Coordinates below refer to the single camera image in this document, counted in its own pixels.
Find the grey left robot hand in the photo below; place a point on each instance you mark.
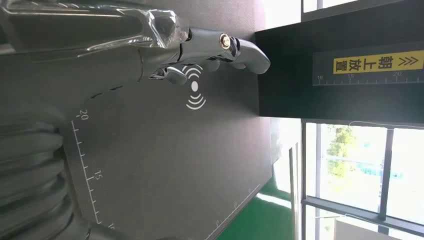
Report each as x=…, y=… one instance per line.
x=82, y=66

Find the black inbound scanner machine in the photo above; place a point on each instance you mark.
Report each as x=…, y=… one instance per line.
x=165, y=149

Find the yellow label sticker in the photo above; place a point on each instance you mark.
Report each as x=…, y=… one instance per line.
x=377, y=63

